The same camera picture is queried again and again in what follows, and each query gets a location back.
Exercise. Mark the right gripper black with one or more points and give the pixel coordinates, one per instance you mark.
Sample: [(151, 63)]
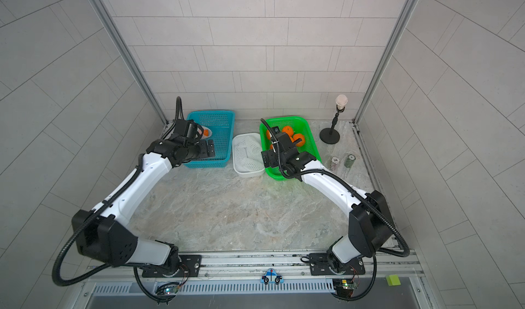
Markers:
[(273, 152)]

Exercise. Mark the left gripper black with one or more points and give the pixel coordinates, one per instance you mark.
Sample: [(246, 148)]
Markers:
[(205, 152)]

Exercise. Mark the netted orange front corner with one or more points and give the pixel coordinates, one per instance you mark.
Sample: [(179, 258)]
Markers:
[(299, 140)]

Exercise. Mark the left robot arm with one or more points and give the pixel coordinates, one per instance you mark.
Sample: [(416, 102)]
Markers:
[(102, 232)]

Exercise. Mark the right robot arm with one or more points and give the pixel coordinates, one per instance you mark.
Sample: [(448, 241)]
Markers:
[(371, 228)]

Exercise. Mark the green plastic basket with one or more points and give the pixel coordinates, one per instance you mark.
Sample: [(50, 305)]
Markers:
[(299, 126)]

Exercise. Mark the white plastic tub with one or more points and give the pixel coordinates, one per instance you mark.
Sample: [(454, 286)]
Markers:
[(257, 138)]

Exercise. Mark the teal plastic basket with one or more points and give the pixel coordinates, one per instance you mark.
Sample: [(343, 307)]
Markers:
[(221, 123)]

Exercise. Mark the black stand with bulb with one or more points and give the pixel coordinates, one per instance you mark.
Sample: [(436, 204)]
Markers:
[(330, 135)]

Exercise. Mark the toy car sticker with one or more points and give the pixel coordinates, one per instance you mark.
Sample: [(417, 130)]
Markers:
[(271, 277)]

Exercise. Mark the left circuit board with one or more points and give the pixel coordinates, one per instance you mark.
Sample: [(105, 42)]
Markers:
[(168, 290)]

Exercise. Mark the circuit board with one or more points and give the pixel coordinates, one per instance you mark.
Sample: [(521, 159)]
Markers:
[(344, 288), (168, 290)]

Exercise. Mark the right circuit board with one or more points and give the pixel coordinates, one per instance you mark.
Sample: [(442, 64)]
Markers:
[(344, 288)]

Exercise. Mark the green sticky note block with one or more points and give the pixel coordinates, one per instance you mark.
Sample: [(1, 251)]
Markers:
[(393, 280)]

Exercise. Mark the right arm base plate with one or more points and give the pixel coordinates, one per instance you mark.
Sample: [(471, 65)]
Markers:
[(324, 264)]

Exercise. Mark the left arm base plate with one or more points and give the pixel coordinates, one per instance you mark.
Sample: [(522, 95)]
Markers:
[(180, 266)]

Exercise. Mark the aluminium front rail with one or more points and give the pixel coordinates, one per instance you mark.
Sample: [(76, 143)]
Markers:
[(290, 264)]

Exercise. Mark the aluminium corner post left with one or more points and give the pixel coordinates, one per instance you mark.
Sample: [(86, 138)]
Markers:
[(117, 39)]

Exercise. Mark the aluminium corner post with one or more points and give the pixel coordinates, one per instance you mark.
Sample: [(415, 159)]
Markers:
[(393, 40), (117, 39)]

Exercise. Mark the aluminium corner post right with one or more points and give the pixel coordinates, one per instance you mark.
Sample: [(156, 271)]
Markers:
[(393, 40)]

